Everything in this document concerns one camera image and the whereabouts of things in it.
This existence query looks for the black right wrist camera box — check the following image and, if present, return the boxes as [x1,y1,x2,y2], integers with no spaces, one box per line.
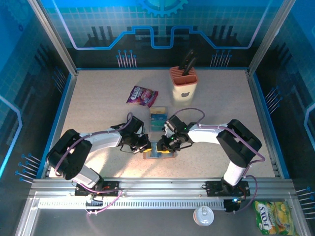
[164,115,187,133]

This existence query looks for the black electronics box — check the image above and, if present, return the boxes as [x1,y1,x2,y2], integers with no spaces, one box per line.
[223,198,243,213]

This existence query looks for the clear acrylic box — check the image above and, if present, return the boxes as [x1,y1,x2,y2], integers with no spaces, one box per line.
[148,105,170,132]

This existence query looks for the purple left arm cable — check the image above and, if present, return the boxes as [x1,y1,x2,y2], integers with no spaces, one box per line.
[46,112,133,217]

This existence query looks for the cream knife block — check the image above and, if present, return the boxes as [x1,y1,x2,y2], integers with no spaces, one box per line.
[169,65,199,104]

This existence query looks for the white slotted cable duct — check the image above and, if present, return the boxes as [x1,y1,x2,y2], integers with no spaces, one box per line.
[38,199,226,210]

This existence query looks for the aluminium front rail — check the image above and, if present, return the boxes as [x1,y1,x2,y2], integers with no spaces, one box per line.
[29,177,296,197]

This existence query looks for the white can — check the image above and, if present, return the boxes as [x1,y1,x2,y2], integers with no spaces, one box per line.
[193,206,215,226]

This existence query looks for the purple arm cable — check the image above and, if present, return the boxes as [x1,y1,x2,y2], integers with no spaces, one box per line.
[46,112,133,217]
[169,108,265,213]

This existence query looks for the aluminium side rail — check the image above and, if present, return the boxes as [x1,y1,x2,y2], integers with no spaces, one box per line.
[246,70,281,178]
[36,70,79,179]

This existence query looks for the purple Fox's candy bag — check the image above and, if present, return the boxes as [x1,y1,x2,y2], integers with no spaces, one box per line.
[126,85,159,108]

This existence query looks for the aluminium frame post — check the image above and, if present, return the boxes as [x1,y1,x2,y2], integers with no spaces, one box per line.
[247,0,296,74]
[28,0,79,76]

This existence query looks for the black handled knife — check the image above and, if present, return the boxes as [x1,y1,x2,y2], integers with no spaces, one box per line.
[182,57,197,76]
[178,49,195,71]

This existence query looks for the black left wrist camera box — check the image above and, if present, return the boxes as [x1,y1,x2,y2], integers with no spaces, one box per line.
[126,117,145,135]

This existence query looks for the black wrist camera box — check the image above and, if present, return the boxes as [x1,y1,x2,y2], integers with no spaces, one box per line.
[126,117,145,135]
[164,115,187,133]

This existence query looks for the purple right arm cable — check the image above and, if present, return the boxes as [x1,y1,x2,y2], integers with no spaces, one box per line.
[169,108,265,213]

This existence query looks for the green Fox's candy bag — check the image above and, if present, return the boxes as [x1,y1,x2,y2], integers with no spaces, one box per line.
[253,200,296,236]

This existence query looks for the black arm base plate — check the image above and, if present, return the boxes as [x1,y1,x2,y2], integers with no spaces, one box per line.
[74,180,124,197]
[205,180,251,197]

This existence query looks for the tan leather card holder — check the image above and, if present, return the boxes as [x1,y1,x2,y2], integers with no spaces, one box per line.
[143,141,178,160]

